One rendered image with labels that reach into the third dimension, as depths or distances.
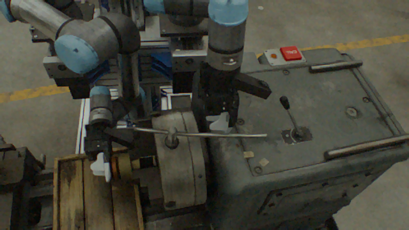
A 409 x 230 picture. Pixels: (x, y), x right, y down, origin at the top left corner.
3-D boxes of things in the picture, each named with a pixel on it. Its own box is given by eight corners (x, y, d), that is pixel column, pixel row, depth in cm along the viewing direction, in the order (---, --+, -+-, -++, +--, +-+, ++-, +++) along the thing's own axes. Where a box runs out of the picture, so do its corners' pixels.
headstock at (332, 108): (312, 105, 147) (347, 42, 116) (362, 202, 121) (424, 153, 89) (186, 125, 136) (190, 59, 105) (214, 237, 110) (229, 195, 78)
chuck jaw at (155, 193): (167, 163, 98) (174, 198, 91) (168, 171, 102) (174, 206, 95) (131, 169, 96) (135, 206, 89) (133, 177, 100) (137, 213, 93)
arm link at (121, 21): (124, -8, 94) (131, 89, 135) (94, 7, 88) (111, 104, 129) (151, 11, 91) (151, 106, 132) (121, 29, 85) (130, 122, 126)
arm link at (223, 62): (237, 36, 70) (250, 54, 64) (235, 53, 73) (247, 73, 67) (204, 39, 69) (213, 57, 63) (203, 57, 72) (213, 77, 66)
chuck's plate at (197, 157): (183, 128, 124) (189, 88, 96) (200, 210, 112) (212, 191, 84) (174, 130, 124) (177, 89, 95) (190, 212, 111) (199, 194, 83)
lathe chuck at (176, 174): (174, 130, 124) (177, 89, 95) (190, 212, 111) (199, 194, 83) (151, 133, 122) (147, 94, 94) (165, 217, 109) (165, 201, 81)
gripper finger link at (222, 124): (206, 135, 83) (208, 108, 77) (229, 132, 84) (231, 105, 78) (209, 144, 80) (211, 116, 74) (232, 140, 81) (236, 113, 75)
